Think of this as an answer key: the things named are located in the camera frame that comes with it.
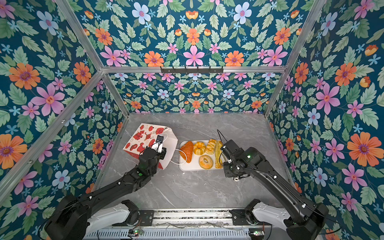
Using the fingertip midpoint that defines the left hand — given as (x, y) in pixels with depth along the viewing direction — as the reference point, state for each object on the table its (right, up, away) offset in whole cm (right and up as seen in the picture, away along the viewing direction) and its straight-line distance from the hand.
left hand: (159, 137), depth 79 cm
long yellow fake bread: (+33, -6, +11) cm, 35 cm away
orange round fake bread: (+25, -16, +12) cm, 32 cm away
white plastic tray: (+18, -19, +14) cm, 29 cm away
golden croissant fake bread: (+29, -7, +16) cm, 34 cm away
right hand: (+36, -16, -7) cm, 40 cm away
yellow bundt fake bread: (+21, -8, +16) cm, 28 cm away
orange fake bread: (+13, -10, +13) cm, 21 cm away
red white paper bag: (-11, 0, +11) cm, 16 cm away
